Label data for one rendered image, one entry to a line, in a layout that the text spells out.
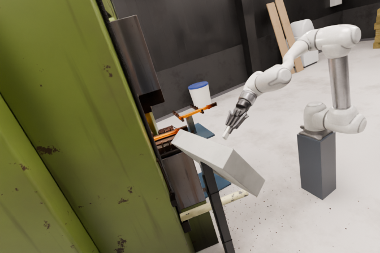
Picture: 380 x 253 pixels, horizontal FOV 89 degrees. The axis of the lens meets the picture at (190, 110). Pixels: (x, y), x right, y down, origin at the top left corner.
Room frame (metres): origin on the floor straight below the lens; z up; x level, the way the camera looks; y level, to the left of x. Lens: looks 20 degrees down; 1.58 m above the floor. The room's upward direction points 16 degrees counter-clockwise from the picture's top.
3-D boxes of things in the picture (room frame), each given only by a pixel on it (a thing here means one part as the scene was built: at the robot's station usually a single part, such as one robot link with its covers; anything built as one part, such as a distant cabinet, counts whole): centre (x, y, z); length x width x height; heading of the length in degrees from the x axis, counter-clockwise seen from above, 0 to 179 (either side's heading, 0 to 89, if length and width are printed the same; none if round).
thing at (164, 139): (1.23, 0.35, 0.96); 0.42 x 0.20 x 0.09; 97
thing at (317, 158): (1.37, -0.96, 0.30); 0.20 x 0.20 x 0.60; 21
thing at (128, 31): (1.28, 0.36, 1.56); 0.42 x 0.39 x 0.40; 97
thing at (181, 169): (1.29, 0.37, 0.69); 0.56 x 0.38 x 0.45; 97
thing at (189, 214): (0.93, 0.01, 0.62); 0.44 x 0.05 x 0.05; 97
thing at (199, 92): (4.36, -0.34, 0.29); 0.48 x 0.48 x 0.58
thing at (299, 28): (5.57, -3.61, 0.63); 0.63 x 0.54 x 1.25; 111
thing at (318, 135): (1.39, -0.95, 0.63); 0.22 x 0.18 x 0.06; 21
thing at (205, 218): (1.29, 0.37, 0.23); 0.56 x 0.38 x 0.47; 97
